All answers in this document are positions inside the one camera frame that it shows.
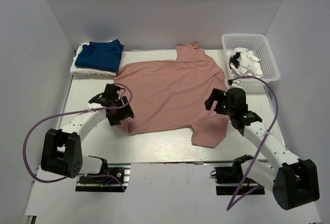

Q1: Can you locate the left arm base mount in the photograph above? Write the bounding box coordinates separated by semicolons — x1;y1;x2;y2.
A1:
75;164;130;193

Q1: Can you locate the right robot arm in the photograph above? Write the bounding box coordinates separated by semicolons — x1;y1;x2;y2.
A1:
204;88;320;210

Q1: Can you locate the pink t-shirt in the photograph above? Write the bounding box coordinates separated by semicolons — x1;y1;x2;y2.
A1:
114;43;228;148

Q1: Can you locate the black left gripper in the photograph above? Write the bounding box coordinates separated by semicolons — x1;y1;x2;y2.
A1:
108;96;135;126

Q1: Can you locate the blue folded t-shirt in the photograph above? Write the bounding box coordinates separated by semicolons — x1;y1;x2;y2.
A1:
74;39;124;73

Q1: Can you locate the white crumpled t-shirt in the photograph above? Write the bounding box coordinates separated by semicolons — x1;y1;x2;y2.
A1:
229;47;263;78

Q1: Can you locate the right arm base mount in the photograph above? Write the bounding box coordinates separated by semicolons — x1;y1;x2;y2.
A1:
210;166;258;196

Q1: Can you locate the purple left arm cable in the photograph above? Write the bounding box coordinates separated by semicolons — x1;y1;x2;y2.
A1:
22;87;134;191

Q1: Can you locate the white plastic basket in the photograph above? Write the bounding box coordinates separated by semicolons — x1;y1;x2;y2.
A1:
222;33;280;83

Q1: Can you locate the white folded t-shirt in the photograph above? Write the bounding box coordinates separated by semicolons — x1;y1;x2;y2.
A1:
70;42;117;76

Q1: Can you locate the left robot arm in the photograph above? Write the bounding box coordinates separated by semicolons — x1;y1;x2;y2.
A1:
41;83;134;182

